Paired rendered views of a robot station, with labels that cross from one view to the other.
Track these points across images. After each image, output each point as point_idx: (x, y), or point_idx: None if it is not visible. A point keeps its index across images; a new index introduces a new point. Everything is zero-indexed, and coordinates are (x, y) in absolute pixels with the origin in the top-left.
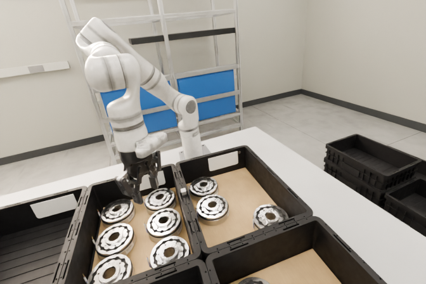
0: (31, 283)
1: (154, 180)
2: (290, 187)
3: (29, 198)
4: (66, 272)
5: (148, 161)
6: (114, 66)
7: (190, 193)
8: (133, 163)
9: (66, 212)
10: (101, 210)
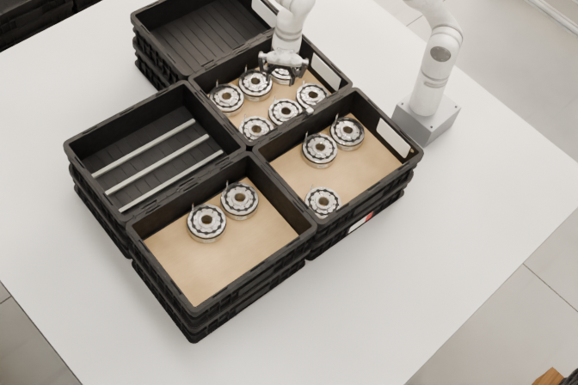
0: (206, 50)
1: (290, 79)
2: (428, 249)
3: None
4: (209, 69)
5: None
6: None
7: None
8: None
9: (267, 24)
10: None
